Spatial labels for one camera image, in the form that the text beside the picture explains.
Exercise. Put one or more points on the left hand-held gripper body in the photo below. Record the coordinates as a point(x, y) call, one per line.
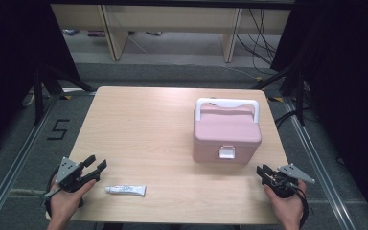
point(66, 171)

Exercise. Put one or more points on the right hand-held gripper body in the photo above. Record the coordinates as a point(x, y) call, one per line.
point(284, 183)

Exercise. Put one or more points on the white ointment tube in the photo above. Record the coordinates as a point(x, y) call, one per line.
point(126, 189)

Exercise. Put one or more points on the person's right hand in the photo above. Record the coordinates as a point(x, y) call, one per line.
point(287, 209)

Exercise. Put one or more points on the person's left hand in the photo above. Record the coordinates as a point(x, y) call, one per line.
point(65, 204)

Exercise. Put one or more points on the black metal stand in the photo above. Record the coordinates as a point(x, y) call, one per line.
point(300, 102)
point(38, 96)

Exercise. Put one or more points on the white floor object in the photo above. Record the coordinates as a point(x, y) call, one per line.
point(28, 97)

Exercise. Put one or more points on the black curtain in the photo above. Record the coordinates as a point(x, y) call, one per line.
point(348, 80)
point(6, 64)

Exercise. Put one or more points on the small reddish floor item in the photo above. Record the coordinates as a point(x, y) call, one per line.
point(96, 33)

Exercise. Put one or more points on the small bluish floor item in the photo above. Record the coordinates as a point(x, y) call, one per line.
point(70, 32)

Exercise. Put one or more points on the small grey floor item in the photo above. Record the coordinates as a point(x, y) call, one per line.
point(153, 33)

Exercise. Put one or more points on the light wooden desk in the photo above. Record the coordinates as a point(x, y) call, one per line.
point(172, 19)

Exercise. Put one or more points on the aluminium floor rail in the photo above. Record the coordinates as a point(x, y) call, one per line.
point(317, 159)
point(15, 166)

